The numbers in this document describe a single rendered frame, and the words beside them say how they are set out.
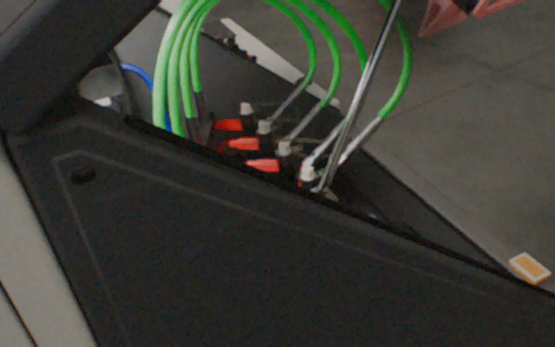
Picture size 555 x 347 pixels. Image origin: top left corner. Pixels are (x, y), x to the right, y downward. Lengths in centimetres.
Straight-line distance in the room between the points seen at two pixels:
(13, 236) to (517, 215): 232
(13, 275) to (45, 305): 3
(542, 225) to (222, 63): 175
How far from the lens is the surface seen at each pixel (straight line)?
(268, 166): 91
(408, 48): 83
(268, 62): 148
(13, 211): 32
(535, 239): 242
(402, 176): 106
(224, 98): 108
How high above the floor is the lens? 158
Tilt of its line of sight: 35 degrees down
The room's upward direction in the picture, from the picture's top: 8 degrees counter-clockwise
